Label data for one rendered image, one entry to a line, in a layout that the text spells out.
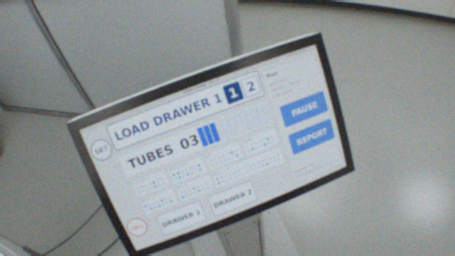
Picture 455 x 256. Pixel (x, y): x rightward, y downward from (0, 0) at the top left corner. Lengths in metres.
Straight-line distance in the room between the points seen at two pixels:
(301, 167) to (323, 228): 1.05
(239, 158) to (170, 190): 0.15
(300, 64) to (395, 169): 1.37
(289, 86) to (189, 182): 0.27
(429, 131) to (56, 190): 2.30
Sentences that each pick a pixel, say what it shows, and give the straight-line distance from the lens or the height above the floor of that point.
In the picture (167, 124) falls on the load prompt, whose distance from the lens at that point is 0.63.
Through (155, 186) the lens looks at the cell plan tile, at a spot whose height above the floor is 1.07.
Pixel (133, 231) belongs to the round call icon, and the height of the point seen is 1.01.
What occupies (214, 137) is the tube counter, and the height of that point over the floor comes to 1.10.
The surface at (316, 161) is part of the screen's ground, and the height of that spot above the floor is 1.01.
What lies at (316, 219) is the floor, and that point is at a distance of 1.75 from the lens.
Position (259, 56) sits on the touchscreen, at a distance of 0.65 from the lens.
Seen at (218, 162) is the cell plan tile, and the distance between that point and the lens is 0.65.
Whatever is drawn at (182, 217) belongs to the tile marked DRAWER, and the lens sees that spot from 0.69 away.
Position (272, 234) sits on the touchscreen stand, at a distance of 1.67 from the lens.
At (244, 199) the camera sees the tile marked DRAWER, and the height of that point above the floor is 1.00.
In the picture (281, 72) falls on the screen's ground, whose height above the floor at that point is 1.16.
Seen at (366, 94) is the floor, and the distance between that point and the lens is 2.24.
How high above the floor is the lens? 1.63
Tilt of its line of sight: 54 degrees down
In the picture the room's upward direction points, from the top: 11 degrees counter-clockwise
